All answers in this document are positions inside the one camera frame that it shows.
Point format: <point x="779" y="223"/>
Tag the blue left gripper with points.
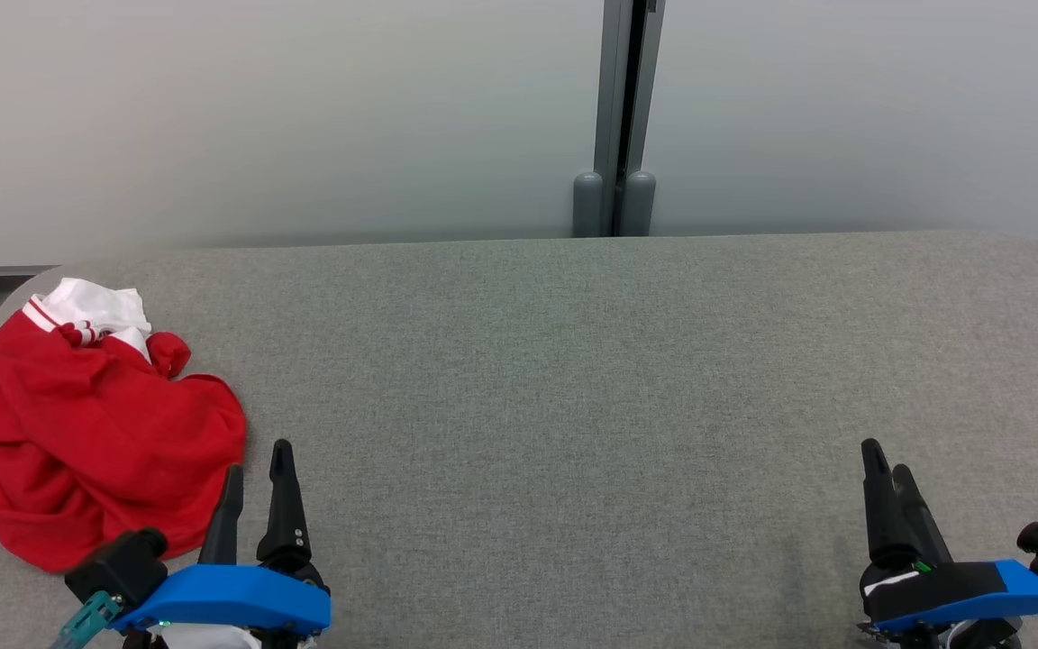
<point x="231" y="597"/>

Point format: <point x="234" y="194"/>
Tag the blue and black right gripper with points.
<point x="960" y="593"/>

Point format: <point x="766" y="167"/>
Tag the red shirt with striped cuffs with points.
<point x="104" y="451"/>

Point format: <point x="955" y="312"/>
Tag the red shorts with white band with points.
<point x="104" y="305"/>

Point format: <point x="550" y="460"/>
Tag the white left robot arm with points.
<point x="204" y="638"/>

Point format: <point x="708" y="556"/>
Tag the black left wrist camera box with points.
<point x="118" y="566"/>

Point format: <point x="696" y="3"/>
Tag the grey partition post with two feet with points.
<point x="614" y="108"/>

